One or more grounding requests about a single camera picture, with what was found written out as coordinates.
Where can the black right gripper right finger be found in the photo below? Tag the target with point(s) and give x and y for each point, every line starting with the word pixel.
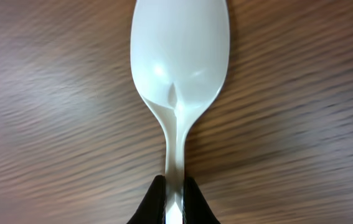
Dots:
pixel 195 208

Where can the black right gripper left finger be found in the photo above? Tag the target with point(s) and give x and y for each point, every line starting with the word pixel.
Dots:
pixel 152 207

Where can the white plastic spoon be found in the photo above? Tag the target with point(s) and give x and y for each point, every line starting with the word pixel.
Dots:
pixel 179 53

